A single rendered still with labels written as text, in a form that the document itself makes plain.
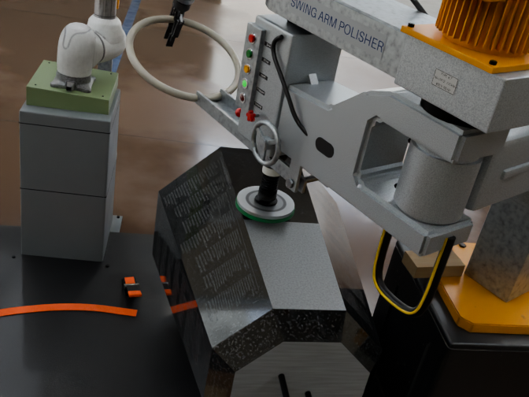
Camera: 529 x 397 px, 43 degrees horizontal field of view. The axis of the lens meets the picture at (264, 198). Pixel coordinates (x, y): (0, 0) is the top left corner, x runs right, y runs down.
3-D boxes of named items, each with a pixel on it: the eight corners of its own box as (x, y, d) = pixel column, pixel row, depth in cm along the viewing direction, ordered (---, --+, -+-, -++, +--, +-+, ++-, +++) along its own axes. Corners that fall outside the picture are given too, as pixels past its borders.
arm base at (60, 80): (47, 90, 300) (48, 78, 297) (57, 72, 319) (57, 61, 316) (89, 96, 303) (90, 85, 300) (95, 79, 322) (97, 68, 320)
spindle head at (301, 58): (348, 178, 224) (382, 50, 202) (297, 190, 212) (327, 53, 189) (283, 131, 248) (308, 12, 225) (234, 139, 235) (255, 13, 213)
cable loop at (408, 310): (424, 328, 195) (458, 238, 179) (416, 332, 193) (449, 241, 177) (371, 282, 210) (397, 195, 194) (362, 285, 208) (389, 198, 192)
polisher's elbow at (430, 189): (421, 183, 196) (441, 123, 187) (475, 217, 184) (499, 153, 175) (378, 197, 185) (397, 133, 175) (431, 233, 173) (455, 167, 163)
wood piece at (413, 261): (448, 260, 254) (452, 249, 252) (461, 276, 246) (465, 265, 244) (401, 261, 248) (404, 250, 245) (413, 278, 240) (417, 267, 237)
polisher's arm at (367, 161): (456, 273, 193) (517, 118, 169) (401, 294, 180) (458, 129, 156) (301, 157, 241) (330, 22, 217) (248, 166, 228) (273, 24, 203)
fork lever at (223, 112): (337, 185, 227) (341, 172, 225) (293, 195, 216) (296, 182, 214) (228, 98, 271) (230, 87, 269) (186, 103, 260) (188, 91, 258)
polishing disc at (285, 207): (305, 206, 249) (305, 204, 249) (270, 226, 234) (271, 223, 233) (260, 183, 259) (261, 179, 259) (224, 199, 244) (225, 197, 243)
